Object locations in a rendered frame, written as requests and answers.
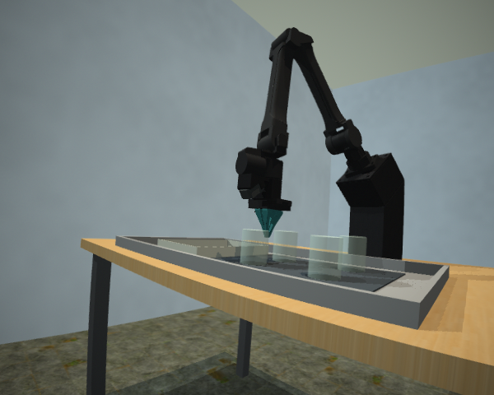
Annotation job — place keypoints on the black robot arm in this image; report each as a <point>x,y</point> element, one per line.
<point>251,164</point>

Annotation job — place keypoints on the clear glass jar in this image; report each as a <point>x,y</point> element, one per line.
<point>285,246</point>
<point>254,247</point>
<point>325,260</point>
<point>354,253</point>

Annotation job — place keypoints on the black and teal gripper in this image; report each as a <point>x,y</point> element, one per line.
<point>267,213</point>

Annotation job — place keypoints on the beige shallow tray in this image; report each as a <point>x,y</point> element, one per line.
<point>217,247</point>

